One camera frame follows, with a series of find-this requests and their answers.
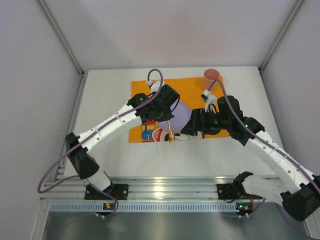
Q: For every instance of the orange Mickey Mouse cloth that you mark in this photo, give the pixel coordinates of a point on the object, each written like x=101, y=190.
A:
x=190, y=90

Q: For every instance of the aluminium corner post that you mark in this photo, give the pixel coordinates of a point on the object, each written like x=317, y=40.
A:
x=60, y=35
x=298, y=4

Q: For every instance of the right aluminium corner post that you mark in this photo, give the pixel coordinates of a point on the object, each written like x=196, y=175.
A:
x=298, y=4

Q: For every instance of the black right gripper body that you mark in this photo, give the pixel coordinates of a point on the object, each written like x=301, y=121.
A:
x=196, y=121

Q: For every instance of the pink plastic cup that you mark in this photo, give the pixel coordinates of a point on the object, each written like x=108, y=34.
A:
x=209, y=76

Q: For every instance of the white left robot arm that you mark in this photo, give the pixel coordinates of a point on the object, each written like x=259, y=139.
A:
x=84, y=149

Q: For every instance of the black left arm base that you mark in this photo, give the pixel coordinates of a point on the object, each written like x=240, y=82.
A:
x=117, y=191

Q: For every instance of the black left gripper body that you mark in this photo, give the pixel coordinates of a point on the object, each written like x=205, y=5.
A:
x=163, y=116

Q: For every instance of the grey slotted cable duct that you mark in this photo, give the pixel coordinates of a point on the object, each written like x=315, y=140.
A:
x=151, y=207

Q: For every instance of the left aluminium corner post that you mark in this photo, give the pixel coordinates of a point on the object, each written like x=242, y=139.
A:
x=60, y=35

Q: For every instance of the lilac plate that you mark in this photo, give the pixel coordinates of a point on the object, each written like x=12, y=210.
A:
x=181, y=116

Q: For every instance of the aluminium frame rail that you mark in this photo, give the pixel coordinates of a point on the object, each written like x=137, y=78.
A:
x=156, y=189

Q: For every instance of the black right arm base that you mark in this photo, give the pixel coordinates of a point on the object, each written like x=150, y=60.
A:
x=229, y=192

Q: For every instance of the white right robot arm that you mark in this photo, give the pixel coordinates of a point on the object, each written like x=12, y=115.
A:
x=299, y=191

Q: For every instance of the gold ornate spoon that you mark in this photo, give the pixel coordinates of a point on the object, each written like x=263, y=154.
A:
x=171, y=136

